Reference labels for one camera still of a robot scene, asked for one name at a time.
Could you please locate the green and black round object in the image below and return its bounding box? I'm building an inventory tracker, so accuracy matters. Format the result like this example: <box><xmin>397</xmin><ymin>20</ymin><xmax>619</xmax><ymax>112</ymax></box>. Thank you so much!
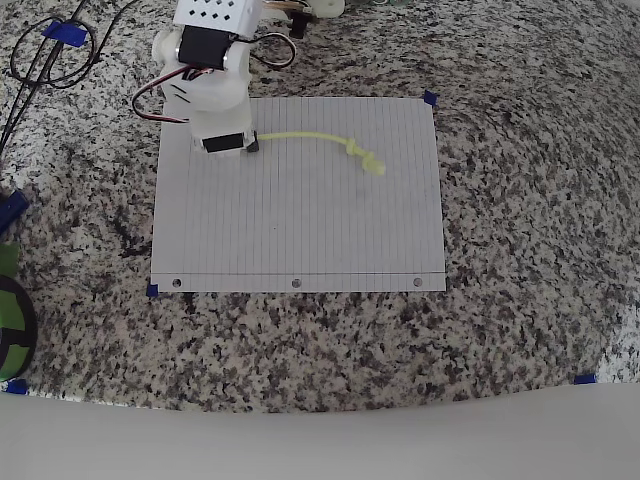
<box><xmin>0</xmin><ymin>273</ymin><xmax>39</xmax><ymax>381</ymax></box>

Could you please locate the lined paper sheet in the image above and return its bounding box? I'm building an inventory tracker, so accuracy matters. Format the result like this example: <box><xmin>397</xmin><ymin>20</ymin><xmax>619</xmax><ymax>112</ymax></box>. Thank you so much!
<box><xmin>149</xmin><ymin>97</ymin><xmax>448</xmax><ymax>294</ymax></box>

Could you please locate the looped black cable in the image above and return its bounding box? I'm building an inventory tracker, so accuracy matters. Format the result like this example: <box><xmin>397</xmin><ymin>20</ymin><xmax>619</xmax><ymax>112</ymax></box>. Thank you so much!
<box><xmin>9</xmin><ymin>0</ymin><xmax>141</xmax><ymax>91</ymax></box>

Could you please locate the straight black cable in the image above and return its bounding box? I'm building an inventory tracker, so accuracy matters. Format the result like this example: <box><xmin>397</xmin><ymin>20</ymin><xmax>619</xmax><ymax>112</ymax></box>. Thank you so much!
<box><xmin>0</xmin><ymin>0</ymin><xmax>89</xmax><ymax>151</ymax></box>

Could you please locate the white board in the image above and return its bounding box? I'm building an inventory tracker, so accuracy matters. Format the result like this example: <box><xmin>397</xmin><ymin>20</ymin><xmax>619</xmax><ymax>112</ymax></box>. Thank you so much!
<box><xmin>0</xmin><ymin>382</ymin><xmax>640</xmax><ymax>480</ymax></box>

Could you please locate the yellow knotted rope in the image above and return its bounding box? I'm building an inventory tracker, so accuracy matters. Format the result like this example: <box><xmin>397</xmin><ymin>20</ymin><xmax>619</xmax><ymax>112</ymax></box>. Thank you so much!
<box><xmin>257</xmin><ymin>130</ymin><xmax>387</xmax><ymax>176</ymax></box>

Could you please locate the servo wire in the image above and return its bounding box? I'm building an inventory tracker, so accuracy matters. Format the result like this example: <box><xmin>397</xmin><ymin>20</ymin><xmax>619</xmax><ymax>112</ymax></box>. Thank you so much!
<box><xmin>251</xmin><ymin>31</ymin><xmax>300</xmax><ymax>70</ymax></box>
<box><xmin>131</xmin><ymin>67</ymin><xmax>211</xmax><ymax>125</ymax></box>

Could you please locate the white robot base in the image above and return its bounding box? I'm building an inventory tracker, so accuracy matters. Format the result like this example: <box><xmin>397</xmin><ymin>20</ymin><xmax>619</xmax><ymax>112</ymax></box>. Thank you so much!
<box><xmin>308</xmin><ymin>0</ymin><xmax>347</xmax><ymax>20</ymax></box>

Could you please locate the green tape piece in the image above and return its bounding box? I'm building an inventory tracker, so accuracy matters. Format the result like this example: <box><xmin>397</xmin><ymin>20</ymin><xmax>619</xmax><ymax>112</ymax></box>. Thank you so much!
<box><xmin>0</xmin><ymin>242</ymin><xmax>22</xmax><ymax>277</ymax></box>

